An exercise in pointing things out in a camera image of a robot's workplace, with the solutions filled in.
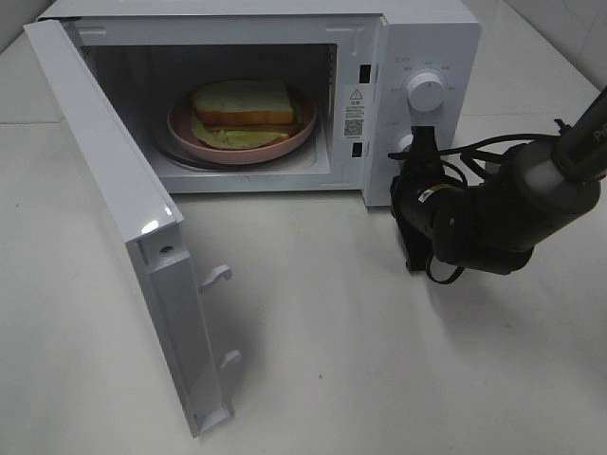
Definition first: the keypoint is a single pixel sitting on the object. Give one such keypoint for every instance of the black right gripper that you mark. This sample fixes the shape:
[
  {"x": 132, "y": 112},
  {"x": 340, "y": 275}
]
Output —
[{"x": 424, "y": 199}]

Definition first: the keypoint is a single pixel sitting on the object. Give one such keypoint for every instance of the white timer knob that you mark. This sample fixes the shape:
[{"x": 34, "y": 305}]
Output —
[{"x": 404, "y": 143}]

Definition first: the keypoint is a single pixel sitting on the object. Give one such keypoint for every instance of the toast sandwich with lettuce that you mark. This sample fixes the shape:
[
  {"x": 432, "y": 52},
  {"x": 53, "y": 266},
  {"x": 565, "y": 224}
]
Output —
[{"x": 241, "y": 114}]

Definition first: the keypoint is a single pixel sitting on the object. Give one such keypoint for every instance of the pink round plate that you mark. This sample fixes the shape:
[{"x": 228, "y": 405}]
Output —
[{"x": 237, "y": 151}]

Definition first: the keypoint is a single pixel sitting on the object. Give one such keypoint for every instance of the white microwave door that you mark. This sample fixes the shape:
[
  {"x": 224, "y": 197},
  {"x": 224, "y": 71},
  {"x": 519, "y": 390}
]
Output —
[{"x": 144, "y": 221}]

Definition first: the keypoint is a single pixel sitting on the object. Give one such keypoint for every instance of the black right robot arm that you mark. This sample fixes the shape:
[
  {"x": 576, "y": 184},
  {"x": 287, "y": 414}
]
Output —
[{"x": 485, "y": 206}]

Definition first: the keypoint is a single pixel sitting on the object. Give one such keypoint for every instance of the upper white power knob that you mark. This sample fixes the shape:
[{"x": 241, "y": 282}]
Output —
[{"x": 426, "y": 90}]

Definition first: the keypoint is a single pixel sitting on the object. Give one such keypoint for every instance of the white warning label sticker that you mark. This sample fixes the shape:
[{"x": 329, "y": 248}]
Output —
[{"x": 353, "y": 110}]

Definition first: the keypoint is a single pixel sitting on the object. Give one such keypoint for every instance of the white microwave oven body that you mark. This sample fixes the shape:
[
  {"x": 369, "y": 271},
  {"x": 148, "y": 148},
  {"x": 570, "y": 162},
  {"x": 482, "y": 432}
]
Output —
[{"x": 147, "y": 54}]

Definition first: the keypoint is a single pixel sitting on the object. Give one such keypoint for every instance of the glass microwave turntable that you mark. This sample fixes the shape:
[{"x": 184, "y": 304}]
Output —
[{"x": 311, "y": 157}]

